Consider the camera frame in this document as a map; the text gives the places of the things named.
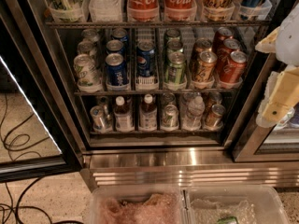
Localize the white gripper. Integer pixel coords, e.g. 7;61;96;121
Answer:
254;26;299;129

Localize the silver redbull can front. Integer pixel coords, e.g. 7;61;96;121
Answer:
90;105;108;133

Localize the silver redbull can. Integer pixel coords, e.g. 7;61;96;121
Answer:
90;105;108;133
96;96;110;115

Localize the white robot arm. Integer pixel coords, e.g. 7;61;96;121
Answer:
255;5;299;128

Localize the red can front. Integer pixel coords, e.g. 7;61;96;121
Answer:
220;51;247;83

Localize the red can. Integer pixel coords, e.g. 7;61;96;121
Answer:
216;38;241;73
220;51;247;83
213;27;234;50

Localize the red can middle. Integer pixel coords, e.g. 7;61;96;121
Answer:
216;38;241;73

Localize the red can rear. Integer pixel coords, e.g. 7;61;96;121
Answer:
213;27;234;50

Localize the gold can bottom shelf rear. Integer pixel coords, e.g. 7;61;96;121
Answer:
205;91;222;109

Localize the orange gold can front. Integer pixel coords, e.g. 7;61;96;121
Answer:
192;50;218;82

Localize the orange gold can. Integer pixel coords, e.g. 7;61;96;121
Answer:
192;37;212;59
192;50;218;82

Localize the right glass fridge door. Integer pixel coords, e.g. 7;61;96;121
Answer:
232;3;299;163

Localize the orange gold can rear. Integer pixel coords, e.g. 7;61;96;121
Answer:
192;37;212;59

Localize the gold can bottom shelf front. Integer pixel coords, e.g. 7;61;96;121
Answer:
205;104;226;128

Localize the green can middle shelf front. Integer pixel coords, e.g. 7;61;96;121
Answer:
164;51;186;84

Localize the green can middle shelf rear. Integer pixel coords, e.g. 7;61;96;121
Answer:
164;28;181;42

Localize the green can bottom shelf rear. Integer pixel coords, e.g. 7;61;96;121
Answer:
161;93;177;106

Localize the green can bottom shelf front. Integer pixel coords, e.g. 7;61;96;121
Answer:
162;105;178;129

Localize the steel fridge cabinet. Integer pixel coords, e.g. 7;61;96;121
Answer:
22;0;299;189

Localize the blue pepsi can centre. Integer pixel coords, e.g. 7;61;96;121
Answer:
136;40;155;77

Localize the blue pepsi can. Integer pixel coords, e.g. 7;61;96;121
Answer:
106;40;125;55
106;53;128;86
111;28;129;44
136;40;155;77

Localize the blue pepsi can front left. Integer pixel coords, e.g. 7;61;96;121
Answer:
106;53;128;86

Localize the blue pepsi can rear left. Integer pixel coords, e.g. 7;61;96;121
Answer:
111;28;129;44

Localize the blue pepsi can middle left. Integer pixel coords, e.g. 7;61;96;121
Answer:
106;40;125;55

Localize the silver redbull can rear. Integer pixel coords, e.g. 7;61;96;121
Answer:
96;96;110;115

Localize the white green can rear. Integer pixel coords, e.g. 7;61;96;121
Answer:
81;29;100;44

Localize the white green can front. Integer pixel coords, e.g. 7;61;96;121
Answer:
74;54;100;87

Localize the white green can middle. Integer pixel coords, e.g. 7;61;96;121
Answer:
78;40;97;60

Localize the open glass fridge door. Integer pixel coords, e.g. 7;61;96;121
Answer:
0;0;82;183

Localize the clear water bottle rear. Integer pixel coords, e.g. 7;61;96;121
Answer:
180;92;200;108

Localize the clear water bottle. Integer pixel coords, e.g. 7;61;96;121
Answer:
182;96;205;131
180;92;200;108

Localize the clear water bottle front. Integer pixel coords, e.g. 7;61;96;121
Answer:
182;96;205;131

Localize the coca-cola bottle right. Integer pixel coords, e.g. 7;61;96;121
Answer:
164;0;193;21

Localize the tea bottle white cap right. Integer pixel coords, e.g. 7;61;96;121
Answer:
139;94;157;131

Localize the tea bottle white cap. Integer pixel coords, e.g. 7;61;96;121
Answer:
139;94;157;131
114;96;134;132

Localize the plastic bin clear bubble wrap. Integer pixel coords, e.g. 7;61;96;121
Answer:
185;185;291;224

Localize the green item in bin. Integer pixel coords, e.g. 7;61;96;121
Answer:
216;217;239;224

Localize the tea bottle white cap left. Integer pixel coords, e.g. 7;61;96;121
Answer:
114;96;134;132

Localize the plastic bin pink bubble wrap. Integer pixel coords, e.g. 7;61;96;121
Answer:
88;184;187;224

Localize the black floor cable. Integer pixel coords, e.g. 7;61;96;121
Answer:
0;91;85;224

